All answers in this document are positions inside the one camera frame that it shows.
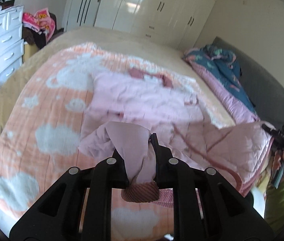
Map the pink quilted padded jacket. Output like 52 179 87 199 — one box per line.
78 71 272 207

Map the green sleeved right forearm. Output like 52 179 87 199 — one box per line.
264 179 284 233

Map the white bedroom door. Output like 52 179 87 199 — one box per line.
62 0 101 32

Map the grey upholstered headboard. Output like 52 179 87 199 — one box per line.
213 37 284 128

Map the orange cloud pattern blanket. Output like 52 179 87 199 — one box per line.
0 42 236 241

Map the blue and pink floral duvet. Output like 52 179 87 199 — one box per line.
183 44 260 124

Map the tan bed sheet mattress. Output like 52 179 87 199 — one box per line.
0 27 235 135

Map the glossy cream built-in wardrobe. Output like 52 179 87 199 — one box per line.
95 0 216 51

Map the pink yellow cartoon blanket pile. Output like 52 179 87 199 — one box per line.
22 8 56 49

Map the white drawer chest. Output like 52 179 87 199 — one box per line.
0 5 24 86

